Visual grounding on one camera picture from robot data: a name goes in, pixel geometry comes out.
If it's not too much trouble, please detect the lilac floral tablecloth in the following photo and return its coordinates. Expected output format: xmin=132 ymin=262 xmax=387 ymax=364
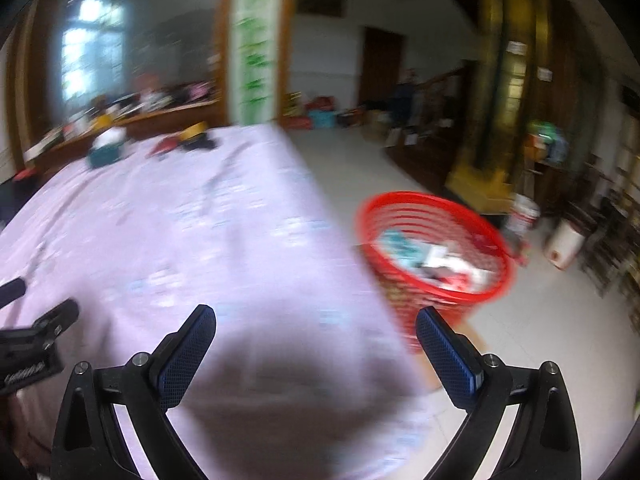
xmin=1 ymin=125 xmax=432 ymax=479

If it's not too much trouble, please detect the bamboo painted pillar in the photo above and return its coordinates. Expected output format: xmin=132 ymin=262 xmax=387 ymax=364
xmin=214 ymin=0 xmax=295 ymax=126

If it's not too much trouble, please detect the black device on table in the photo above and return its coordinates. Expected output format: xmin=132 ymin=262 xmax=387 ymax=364
xmin=180 ymin=131 xmax=218 ymax=151

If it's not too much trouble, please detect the yellow tape roll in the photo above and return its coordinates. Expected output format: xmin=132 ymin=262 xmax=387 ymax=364
xmin=178 ymin=122 xmax=208 ymax=143

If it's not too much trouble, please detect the teal tissue box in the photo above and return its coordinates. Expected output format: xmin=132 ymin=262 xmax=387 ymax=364
xmin=87 ymin=127 xmax=130 ymax=169

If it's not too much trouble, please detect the wooden cabinet counter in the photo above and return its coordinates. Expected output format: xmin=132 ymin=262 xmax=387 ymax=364
xmin=26 ymin=100 xmax=229 ymax=172

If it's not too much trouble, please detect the red booklet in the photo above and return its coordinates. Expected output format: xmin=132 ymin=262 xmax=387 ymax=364
xmin=146 ymin=136 xmax=180 ymax=158

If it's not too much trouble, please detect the red plastic mesh basket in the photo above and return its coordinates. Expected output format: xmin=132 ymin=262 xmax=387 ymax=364
xmin=355 ymin=191 xmax=514 ymax=352

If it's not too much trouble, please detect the white cylinder stool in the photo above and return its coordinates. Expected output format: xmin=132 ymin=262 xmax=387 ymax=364
xmin=544 ymin=219 xmax=586 ymax=270

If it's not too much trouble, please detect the white plastic bucket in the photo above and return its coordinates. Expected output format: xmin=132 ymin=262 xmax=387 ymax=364
xmin=504 ymin=194 xmax=540 ymax=237

